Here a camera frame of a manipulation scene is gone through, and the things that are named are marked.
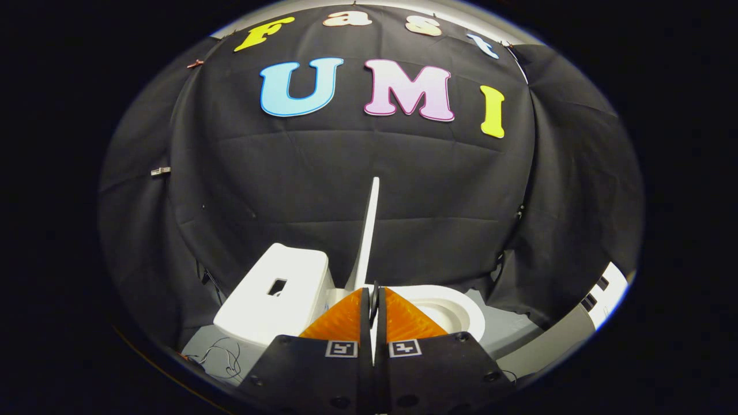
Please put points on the white toilet lid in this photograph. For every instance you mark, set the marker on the white toilet lid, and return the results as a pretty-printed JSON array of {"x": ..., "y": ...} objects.
[{"x": 369, "y": 230}]

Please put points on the white toilet seat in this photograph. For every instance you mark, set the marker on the white toilet seat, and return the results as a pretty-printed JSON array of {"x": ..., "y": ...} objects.
[{"x": 461, "y": 300}]

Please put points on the black backdrop cloth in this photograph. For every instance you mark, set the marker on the black backdrop cloth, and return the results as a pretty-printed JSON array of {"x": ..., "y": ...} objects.
[{"x": 346, "y": 173}]

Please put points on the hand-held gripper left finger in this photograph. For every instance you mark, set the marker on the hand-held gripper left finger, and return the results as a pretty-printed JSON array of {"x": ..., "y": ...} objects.
[{"x": 365, "y": 323}]

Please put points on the silver cloth clip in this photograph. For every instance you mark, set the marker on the silver cloth clip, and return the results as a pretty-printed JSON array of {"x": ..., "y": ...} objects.
[{"x": 160, "y": 171}]

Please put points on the copper cloth clip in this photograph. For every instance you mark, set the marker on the copper cloth clip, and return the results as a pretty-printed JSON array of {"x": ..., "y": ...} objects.
[{"x": 195, "y": 63}]

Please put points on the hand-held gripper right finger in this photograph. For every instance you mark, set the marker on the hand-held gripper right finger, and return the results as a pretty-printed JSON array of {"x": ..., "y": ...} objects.
[{"x": 383, "y": 328}]

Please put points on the grey white cabinet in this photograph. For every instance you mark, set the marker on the grey white cabinet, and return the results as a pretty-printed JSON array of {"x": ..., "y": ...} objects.
[{"x": 565, "y": 340}]

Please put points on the white ceramic toilet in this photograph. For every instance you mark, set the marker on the white ceramic toilet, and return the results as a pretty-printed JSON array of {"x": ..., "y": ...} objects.
[{"x": 271, "y": 311}]

